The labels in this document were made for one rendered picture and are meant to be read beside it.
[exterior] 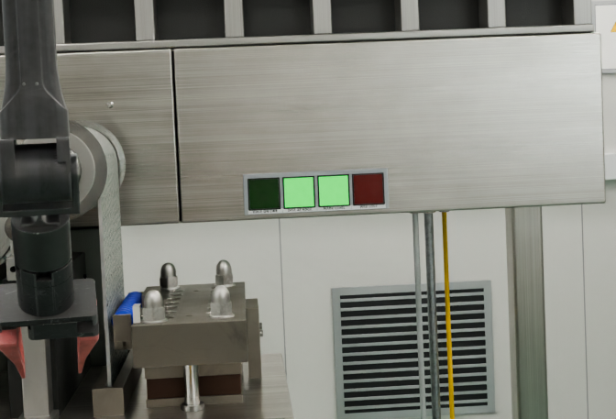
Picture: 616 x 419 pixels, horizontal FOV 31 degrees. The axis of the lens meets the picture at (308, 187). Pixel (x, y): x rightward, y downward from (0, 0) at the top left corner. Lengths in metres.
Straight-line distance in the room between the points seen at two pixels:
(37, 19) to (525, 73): 1.09
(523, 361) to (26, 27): 1.36
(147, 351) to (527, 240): 0.86
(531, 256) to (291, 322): 2.25
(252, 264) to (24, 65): 3.24
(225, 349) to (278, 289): 2.72
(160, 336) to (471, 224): 2.88
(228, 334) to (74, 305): 0.43
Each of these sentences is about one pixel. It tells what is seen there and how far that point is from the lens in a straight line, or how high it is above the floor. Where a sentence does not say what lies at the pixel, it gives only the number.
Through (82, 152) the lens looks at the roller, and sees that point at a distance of 1.59.
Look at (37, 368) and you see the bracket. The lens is 1.59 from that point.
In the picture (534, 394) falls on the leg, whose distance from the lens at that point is 2.20.
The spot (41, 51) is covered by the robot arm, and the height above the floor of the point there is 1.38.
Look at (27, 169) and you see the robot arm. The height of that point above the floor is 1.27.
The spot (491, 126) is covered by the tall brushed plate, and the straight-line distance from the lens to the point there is 1.96.
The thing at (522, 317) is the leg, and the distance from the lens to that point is 2.16.
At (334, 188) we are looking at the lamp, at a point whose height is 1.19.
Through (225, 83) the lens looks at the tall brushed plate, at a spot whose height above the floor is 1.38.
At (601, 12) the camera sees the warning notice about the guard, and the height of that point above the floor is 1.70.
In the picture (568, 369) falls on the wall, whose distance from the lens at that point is 4.52.
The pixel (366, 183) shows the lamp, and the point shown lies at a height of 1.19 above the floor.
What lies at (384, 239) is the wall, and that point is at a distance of 4.29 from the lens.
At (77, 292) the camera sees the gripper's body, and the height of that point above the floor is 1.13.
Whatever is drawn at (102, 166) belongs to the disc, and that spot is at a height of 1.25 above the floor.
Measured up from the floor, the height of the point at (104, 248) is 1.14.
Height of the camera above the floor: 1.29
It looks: 3 degrees down
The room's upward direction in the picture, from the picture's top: 2 degrees counter-clockwise
